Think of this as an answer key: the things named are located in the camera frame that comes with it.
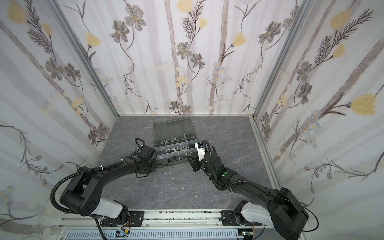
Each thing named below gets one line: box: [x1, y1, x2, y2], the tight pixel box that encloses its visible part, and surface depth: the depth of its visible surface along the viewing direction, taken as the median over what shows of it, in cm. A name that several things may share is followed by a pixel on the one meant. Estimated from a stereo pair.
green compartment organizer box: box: [153, 117, 198, 169], surface depth 101 cm
